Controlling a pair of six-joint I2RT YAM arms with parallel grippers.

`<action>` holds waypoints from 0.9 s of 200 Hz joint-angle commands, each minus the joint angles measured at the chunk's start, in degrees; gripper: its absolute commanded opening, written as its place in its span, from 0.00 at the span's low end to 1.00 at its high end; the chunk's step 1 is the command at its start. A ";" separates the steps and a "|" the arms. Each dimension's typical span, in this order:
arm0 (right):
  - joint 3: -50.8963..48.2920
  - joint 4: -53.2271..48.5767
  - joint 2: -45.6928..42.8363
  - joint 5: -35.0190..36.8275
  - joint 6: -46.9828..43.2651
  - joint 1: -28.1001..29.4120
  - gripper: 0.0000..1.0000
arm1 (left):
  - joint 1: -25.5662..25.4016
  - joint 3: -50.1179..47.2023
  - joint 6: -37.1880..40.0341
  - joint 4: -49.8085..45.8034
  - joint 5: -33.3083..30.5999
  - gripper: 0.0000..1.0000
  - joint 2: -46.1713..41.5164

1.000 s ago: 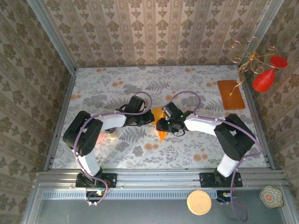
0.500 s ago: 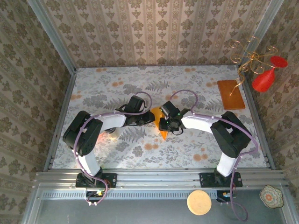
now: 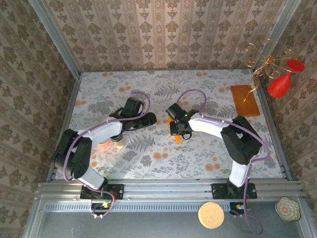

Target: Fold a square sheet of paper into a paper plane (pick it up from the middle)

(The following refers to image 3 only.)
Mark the glass jar with black lid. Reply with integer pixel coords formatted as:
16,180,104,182
111,135,127,149

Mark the small patterned dish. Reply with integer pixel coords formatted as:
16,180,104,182
275,196,302,223

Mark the brown wooden board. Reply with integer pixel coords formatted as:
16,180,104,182
230,85,261,117

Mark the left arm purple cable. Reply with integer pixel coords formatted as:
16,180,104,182
63,90,152,219

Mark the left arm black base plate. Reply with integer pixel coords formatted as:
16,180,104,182
79,183,125,200

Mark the orange square paper sheet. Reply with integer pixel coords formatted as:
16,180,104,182
167,116,183,145

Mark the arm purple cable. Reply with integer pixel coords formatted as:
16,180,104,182
176,89,270,235
63,90,152,219

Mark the small controller board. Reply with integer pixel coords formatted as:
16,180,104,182
90,201,111,214
229,202,251,216

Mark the floral table cover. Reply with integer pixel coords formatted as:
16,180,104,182
54,69,284,179

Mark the aluminium corner post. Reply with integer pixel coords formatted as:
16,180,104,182
255,0,302,72
27,0,82,76

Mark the wide aluminium base rail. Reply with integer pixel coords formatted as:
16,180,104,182
36,178,305,201

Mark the white bowl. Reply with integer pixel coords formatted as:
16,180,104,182
97,138,113,150

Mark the aluminium table side rail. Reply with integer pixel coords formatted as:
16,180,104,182
46,73,82,181
252,69,293,181

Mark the round cork coaster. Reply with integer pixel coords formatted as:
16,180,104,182
198,201,225,229

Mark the red wine glass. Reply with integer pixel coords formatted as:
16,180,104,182
267,59,306,99

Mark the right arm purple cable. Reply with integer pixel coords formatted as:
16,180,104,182
176,89,270,235

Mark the gold wire stand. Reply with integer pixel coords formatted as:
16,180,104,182
243,38,295,102

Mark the slotted grey cable duct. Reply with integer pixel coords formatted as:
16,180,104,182
41,201,232,213

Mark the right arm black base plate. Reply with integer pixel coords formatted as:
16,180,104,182
211,182,258,200

